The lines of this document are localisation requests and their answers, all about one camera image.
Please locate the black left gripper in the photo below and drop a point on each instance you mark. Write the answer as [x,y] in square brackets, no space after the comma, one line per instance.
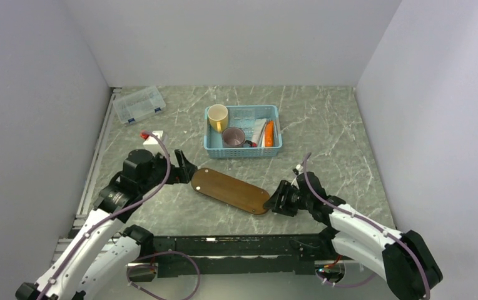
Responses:
[184,174]

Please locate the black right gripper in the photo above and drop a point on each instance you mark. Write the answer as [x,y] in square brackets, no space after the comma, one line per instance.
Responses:
[284,188]

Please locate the brown oval wooden tray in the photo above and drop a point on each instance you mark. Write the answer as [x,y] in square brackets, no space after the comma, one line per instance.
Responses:
[230,190]

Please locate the purple mug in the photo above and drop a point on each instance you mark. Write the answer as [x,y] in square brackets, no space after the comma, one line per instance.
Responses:
[235,137]

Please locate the light blue plastic basket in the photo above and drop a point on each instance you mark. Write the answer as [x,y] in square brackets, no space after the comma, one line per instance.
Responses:
[251,131]

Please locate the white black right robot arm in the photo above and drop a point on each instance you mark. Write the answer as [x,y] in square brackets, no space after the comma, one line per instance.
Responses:
[402,259]

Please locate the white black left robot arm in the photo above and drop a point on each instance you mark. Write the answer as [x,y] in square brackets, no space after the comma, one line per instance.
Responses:
[82,269]

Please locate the white toothbrush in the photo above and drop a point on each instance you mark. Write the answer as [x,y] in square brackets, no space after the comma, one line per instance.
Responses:
[276,134]

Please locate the orange toothpaste tube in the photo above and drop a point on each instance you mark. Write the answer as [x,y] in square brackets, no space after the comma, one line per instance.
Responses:
[268,135]

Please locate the yellow mug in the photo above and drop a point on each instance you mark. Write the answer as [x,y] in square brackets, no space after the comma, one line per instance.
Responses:
[218,117]

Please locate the clear plastic compartment box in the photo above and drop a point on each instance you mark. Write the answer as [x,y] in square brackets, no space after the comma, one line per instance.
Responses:
[139,105]

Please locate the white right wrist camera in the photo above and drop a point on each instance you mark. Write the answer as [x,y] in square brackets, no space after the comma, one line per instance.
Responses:
[298,169]

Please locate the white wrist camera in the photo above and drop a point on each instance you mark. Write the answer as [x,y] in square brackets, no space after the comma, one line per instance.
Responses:
[152,145]
[298,169]

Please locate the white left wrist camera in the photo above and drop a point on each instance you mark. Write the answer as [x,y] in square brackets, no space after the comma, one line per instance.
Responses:
[152,145]

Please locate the aluminium rail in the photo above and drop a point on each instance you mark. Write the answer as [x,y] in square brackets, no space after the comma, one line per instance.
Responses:
[87,199]

